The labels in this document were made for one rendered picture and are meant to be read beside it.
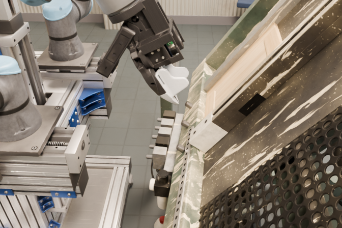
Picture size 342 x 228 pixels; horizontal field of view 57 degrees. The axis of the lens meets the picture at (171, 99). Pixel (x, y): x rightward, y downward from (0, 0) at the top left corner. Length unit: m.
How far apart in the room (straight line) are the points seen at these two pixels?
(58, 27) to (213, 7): 3.29
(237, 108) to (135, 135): 1.62
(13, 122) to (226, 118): 0.63
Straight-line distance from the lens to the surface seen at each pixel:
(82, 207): 1.87
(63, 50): 1.39
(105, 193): 1.89
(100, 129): 2.62
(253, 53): 1.24
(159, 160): 1.30
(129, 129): 2.59
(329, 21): 0.89
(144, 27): 0.54
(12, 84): 0.96
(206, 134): 1.06
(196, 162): 1.07
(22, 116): 1.01
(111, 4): 0.51
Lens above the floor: 1.67
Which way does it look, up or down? 35 degrees down
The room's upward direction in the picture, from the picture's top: straight up
